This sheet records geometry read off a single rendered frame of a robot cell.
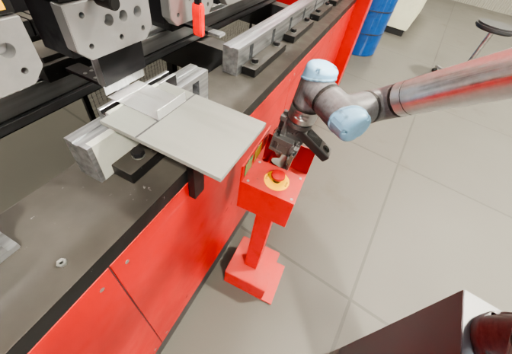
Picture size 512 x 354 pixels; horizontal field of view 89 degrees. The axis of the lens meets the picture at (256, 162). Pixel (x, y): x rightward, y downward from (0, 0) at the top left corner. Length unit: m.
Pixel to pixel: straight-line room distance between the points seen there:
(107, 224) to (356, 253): 1.35
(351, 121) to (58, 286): 0.57
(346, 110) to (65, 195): 0.58
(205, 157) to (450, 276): 1.66
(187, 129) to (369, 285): 1.32
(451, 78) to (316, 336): 1.17
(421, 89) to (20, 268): 0.75
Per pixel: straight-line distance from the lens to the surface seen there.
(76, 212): 0.60
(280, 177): 0.70
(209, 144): 0.48
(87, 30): 0.48
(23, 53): 0.44
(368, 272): 1.63
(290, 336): 1.39
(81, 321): 0.62
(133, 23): 0.53
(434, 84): 0.58
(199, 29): 0.62
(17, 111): 0.79
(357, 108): 0.56
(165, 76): 0.70
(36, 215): 0.62
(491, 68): 0.54
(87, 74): 0.71
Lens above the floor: 1.33
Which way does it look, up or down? 46 degrees down
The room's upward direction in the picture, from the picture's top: 10 degrees clockwise
